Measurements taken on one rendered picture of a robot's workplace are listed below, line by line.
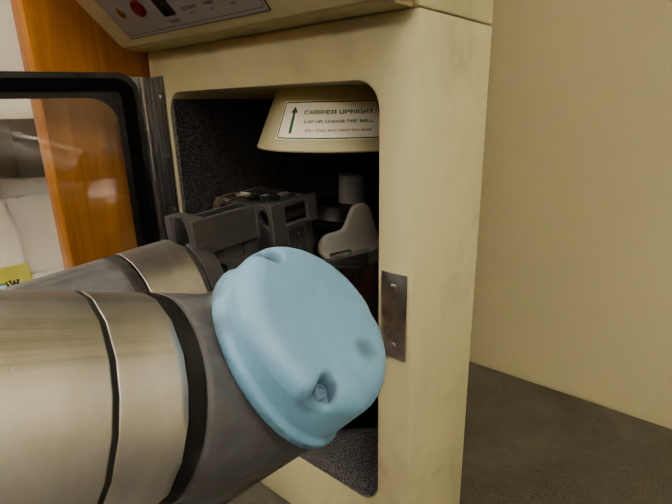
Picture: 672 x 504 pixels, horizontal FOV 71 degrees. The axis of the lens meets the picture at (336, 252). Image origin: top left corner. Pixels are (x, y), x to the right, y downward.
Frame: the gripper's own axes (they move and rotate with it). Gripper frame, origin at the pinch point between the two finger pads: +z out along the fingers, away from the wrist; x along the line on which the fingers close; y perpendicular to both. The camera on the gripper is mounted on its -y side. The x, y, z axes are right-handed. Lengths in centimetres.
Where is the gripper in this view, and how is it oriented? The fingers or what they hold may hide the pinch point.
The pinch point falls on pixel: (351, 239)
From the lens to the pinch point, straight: 50.7
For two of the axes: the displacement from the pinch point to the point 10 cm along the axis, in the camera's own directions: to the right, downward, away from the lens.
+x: -7.6, -1.6, 6.3
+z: 6.4, -2.9, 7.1
